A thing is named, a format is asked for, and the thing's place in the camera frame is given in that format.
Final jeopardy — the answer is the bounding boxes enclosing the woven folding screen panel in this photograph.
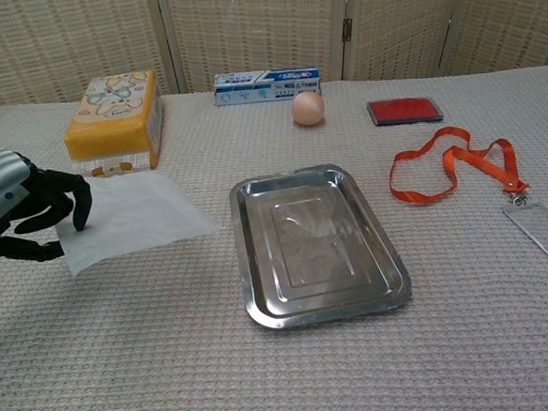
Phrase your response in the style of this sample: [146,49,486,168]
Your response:
[337,0,471,84]
[0,0,181,109]
[440,0,548,78]
[155,0,358,96]

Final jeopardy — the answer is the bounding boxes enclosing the metal tray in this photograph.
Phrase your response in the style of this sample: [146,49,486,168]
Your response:
[226,158,415,334]

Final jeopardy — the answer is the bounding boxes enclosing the brown egg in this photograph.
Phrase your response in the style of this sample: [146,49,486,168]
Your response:
[290,90,327,129]

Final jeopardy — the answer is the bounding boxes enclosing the orange lanyard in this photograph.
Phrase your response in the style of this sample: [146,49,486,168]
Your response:
[386,120,531,206]

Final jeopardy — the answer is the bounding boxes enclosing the clear badge holder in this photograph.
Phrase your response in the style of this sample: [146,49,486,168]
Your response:
[501,190,548,265]

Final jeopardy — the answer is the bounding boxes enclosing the beige woven tablecloth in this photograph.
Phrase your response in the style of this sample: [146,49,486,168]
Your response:
[0,66,548,411]

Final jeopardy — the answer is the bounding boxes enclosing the blue white toothpaste box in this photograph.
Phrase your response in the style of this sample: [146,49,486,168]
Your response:
[211,65,324,108]

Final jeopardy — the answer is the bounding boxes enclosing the yellow cartoon tissue pack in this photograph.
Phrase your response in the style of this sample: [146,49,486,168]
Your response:
[59,69,169,178]

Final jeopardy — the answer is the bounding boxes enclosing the red box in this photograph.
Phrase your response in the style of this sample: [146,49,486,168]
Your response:
[365,94,446,129]

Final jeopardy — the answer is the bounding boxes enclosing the white paper sheet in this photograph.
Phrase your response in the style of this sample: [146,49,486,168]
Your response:
[51,165,225,278]

